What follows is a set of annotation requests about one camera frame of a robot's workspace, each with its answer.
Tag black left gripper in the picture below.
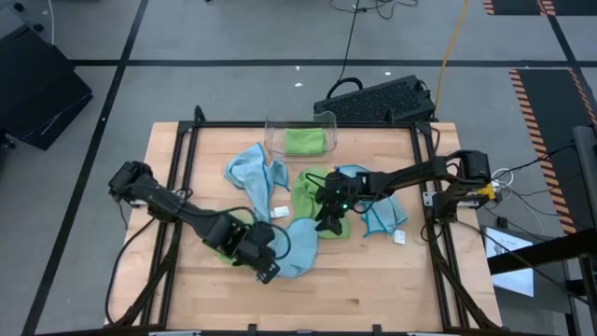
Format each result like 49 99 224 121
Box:
237 222 282 285

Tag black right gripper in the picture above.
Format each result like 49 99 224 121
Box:
315 170 368 237

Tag green microfiber towel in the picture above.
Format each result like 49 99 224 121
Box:
283 127 328 157
291 167 351 240
204 208 257 268

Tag blue microfiber towel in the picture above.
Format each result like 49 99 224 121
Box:
268 217 320 280
224 142 291 224
334 163 410 245

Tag clear plastic bin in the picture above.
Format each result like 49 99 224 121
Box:
263 111 338 162

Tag white printed sheet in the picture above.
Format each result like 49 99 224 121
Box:
484 226 535 299

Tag black metal stand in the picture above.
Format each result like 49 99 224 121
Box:
487 228 597 336

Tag black mat striped edges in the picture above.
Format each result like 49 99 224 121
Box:
507 68 597 234
483 0 597 17

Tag large black box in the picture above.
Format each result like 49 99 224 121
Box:
0 25 93 151

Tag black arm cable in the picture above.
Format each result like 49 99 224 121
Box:
104 215 160 327

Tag black floor cable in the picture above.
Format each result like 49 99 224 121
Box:
325 0 365 100

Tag white cable coil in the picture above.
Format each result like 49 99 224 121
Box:
492 167 515 189

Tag yellow floor cable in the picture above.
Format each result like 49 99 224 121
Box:
433 0 470 118

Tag grey post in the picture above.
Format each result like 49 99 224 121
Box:
572 125 597 230

